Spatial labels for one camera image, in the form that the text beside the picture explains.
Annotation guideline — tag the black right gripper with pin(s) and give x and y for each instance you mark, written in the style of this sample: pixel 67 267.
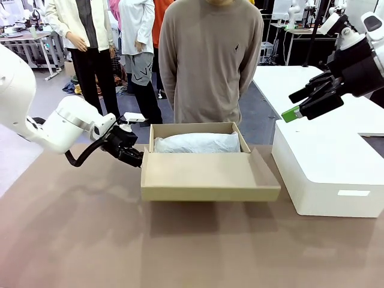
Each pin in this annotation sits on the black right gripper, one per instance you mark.
pixel 360 69

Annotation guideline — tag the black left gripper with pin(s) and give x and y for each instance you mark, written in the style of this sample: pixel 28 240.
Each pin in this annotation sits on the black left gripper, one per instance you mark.
pixel 121 141

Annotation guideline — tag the white tissue paper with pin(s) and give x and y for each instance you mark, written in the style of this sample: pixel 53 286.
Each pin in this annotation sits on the white tissue paper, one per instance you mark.
pixel 198 143

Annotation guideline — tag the brown cardboard shoe box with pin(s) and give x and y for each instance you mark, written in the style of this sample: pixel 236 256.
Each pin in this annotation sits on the brown cardboard shoe box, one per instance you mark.
pixel 204 177

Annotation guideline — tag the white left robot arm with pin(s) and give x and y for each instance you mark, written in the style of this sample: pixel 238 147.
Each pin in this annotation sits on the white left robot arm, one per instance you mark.
pixel 66 126

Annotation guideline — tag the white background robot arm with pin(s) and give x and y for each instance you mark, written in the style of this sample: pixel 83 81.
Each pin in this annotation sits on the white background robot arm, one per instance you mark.
pixel 292 13

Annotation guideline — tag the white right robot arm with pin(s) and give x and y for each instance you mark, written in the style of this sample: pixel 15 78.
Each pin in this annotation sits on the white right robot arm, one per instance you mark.
pixel 376 34

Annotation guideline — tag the large white storage box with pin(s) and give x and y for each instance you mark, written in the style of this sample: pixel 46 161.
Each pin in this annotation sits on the large white storage box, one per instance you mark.
pixel 327 162

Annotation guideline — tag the white side table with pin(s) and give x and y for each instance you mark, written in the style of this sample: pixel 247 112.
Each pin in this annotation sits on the white side table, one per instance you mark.
pixel 288 81

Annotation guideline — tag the black tripod pole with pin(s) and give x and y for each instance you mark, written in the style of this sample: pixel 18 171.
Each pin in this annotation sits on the black tripod pole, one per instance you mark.
pixel 312 36

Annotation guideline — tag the plaid cloth pile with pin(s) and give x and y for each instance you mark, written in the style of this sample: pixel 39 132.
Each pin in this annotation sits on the plaid cloth pile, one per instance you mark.
pixel 120 75

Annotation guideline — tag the colourful clothes pile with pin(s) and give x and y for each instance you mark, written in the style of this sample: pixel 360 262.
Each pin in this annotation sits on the colourful clothes pile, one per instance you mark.
pixel 73 85

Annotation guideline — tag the white background monitor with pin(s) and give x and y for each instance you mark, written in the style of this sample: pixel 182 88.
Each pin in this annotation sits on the white background monitor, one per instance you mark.
pixel 282 7

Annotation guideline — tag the person in beige sweater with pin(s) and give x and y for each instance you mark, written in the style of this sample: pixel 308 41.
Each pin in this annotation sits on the person in beige sweater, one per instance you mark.
pixel 210 60

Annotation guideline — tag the mannequin in white shirt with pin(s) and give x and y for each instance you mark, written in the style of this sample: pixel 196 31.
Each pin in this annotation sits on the mannequin in white shirt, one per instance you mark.
pixel 135 30

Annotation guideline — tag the person in orange top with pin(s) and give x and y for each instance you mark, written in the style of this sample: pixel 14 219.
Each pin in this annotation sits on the person in orange top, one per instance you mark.
pixel 159 24

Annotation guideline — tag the mannequin in cream jacket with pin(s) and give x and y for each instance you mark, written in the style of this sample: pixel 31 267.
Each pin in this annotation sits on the mannequin in cream jacket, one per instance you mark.
pixel 90 27

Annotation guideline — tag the pink garment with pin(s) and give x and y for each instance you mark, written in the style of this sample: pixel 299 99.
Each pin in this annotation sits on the pink garment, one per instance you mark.
pixel 114 12

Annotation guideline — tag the grey background table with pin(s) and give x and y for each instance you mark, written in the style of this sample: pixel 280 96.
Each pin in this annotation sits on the grey background table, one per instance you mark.
pixel 27 42

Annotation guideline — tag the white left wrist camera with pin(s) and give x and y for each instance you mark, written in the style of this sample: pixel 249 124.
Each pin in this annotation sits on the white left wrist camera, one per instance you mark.
pixel 133 117

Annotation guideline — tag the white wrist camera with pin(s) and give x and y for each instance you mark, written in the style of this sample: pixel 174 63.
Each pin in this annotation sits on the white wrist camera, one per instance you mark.
pixel 133 117
pixel 331 22

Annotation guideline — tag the background workbench with frame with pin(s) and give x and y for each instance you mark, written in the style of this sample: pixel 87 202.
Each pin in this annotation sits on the background workbench with frame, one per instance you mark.
pixel 300 34

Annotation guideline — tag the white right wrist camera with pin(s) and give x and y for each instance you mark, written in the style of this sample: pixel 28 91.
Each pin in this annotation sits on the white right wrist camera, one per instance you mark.
pixel 331 22

